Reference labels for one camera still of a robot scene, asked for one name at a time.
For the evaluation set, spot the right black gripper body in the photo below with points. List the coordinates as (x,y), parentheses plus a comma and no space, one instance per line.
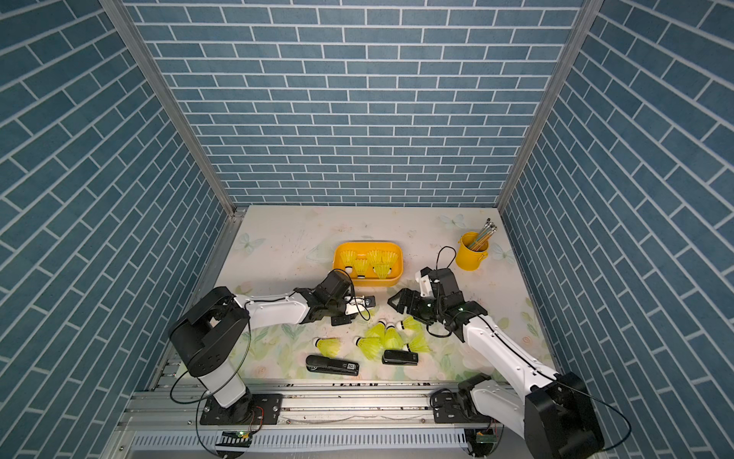
(425,307)

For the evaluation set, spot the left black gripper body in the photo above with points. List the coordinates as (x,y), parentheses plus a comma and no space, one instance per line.
(336,310)

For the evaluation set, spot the yellow plastic storage box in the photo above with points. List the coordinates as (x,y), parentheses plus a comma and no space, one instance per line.
(362,247)

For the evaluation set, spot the yellow shuttlecock small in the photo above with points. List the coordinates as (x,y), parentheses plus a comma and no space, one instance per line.
(377,331)

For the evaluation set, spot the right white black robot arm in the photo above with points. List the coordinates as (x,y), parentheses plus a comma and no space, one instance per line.
(554,413)

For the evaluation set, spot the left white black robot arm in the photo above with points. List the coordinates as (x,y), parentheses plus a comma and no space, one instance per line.
(205,335)

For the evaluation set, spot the yellow pen cup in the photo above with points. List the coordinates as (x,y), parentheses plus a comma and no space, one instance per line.
(468,258)

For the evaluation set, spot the yellow shuttlecock front upright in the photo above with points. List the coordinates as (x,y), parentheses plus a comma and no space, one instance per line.
(391,339)

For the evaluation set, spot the large black stapler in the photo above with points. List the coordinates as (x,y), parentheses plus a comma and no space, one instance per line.
(324,365)

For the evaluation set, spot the small black stapler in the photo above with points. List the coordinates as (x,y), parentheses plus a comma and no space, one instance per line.
(400,357)

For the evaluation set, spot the bundle of pencils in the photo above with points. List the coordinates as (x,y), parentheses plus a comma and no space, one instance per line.
(487,231)

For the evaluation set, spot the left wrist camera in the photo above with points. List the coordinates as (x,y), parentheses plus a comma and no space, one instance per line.
(360,305)

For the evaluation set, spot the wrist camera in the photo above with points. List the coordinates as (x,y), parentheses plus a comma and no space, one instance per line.
(425,285)
(360,305)

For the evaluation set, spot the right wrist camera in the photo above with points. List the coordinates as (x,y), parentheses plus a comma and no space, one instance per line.
(425,285)

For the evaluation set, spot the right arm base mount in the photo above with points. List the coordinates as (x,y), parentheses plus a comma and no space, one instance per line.
(449,407)

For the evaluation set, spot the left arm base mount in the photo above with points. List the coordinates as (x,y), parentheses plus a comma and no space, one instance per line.
(260,409)

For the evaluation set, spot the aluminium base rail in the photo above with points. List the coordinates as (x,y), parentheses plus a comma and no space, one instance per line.
(340,404)

